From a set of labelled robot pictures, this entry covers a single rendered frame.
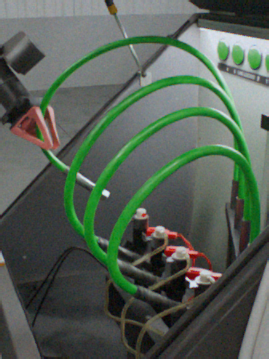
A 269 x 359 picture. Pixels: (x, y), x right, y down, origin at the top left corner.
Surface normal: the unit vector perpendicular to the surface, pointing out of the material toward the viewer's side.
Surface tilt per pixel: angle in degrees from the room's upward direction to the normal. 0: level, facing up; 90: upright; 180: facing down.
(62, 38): 90
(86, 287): 0
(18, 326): 0
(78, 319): 0
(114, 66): 90
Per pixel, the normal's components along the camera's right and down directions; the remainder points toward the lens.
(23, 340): 0.00, -0.94
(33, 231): 0.34, 0.31
